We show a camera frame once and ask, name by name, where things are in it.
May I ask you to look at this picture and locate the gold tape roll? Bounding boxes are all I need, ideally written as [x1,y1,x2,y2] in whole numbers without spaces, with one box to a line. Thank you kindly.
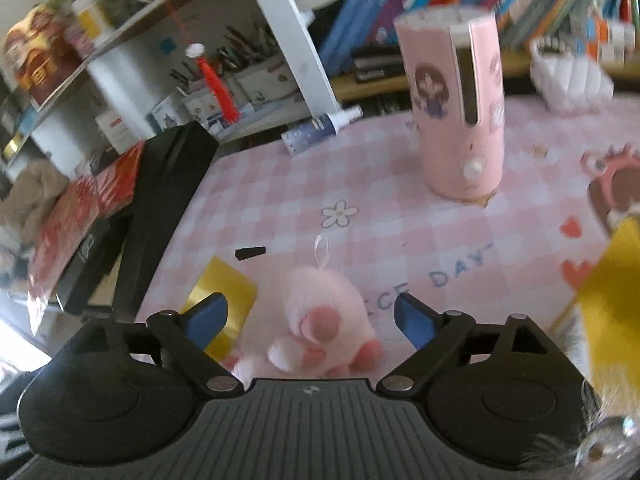
[180,257,257,362]

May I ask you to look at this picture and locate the pink checkered tablecloth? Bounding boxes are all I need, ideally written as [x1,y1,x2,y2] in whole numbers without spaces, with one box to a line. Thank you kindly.
[139,94,639,368]

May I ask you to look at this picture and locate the white pen holder box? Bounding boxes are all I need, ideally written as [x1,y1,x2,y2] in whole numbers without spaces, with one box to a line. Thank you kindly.
[182,54,298,122]

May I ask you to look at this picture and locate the blue spray bottle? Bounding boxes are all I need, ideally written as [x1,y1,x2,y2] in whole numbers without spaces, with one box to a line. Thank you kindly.
[281,105,363,156]

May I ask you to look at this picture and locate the white quilted handbag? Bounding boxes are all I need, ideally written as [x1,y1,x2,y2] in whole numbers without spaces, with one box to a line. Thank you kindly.
[528,36,614,116]

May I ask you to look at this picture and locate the red tassel ornament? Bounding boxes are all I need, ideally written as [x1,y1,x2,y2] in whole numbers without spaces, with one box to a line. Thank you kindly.
[186,42,241,124]

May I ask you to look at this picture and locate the white bookshelf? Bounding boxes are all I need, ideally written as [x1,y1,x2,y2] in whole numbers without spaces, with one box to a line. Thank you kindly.
[0,0,640,172]

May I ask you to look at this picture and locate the pink pig plush toy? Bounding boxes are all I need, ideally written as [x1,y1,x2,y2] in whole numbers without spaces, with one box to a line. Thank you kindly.
[222,234,384,387]

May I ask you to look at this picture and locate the fortune god lantern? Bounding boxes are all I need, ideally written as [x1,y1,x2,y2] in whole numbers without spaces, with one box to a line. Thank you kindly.
[1,4,81,108]

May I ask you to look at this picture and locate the black electric keyboard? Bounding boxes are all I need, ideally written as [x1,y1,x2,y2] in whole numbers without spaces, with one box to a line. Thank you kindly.
[54,120,220,321]

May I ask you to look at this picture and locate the beige cloth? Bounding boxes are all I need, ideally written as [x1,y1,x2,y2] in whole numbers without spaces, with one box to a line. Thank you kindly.
[1,158,70,245]

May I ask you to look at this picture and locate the small black wedge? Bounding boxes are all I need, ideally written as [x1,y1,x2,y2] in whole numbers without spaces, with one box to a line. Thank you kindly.
[234,246,267,261]

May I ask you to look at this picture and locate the yellow cardboard box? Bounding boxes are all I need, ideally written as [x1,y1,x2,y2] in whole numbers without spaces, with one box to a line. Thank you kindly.
[550,219,639,394]

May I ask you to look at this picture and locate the red plastic bag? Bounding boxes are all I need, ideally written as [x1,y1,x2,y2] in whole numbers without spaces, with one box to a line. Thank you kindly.
[26,141,144,334]

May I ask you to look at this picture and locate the pink humidifier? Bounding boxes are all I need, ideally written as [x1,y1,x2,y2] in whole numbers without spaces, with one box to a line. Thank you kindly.
[394,4,504,202]

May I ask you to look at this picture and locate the black long box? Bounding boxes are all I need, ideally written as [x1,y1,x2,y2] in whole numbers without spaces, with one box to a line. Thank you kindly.
[55,216,131,316]

